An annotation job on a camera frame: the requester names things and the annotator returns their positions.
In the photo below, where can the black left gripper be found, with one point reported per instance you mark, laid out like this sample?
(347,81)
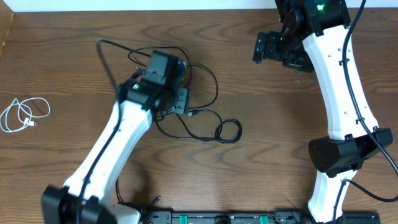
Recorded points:
(182,100)

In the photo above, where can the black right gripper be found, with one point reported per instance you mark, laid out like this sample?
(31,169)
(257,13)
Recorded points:
(303,63)

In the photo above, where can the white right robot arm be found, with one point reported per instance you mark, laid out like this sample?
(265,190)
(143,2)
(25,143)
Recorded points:
(316,37)

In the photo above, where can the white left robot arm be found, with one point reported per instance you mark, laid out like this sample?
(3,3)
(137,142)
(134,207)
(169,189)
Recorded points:
(86,195)

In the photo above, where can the brown side panel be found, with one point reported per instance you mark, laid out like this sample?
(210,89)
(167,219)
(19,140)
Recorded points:
(6,18)

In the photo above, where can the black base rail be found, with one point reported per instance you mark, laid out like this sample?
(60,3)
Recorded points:
(280,216)

